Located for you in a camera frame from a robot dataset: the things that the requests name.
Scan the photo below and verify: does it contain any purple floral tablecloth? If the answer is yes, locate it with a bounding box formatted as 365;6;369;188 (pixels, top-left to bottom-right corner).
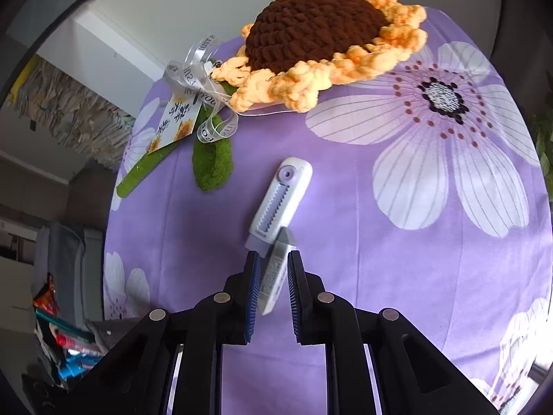
103;6;547;415

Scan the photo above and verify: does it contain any crochet sunflower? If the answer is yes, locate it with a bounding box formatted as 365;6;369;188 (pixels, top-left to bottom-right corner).
116;0;428;198

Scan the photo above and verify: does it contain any white stick eraser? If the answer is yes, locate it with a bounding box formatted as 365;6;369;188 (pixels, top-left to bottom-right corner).
258;227;298;316

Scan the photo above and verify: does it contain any red pen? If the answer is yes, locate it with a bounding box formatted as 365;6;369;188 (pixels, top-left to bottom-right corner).
55;334;98;352

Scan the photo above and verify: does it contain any white correction tape dispenser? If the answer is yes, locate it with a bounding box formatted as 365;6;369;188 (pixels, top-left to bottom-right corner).
245;156;313;254

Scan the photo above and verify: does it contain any clear printed ribbon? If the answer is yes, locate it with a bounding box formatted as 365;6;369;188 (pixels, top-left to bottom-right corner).
164;33;240;144

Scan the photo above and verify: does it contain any orange snack packet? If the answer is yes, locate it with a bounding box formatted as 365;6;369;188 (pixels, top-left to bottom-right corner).
33;273;60;315

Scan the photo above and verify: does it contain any green potted plant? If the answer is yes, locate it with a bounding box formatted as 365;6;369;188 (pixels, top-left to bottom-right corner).
533;111;553;202

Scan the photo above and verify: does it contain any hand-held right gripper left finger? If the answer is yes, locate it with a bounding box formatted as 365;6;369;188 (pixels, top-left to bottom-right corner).
65;251;262;415

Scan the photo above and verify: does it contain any dark teal pen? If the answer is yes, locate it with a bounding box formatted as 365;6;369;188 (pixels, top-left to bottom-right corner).
36;308;94;340

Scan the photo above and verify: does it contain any patterned wall hanging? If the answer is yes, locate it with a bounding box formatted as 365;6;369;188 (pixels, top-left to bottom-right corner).
9;58;137;168

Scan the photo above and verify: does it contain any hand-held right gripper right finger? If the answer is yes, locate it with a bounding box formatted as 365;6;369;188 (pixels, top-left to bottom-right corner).
288;250;497;415

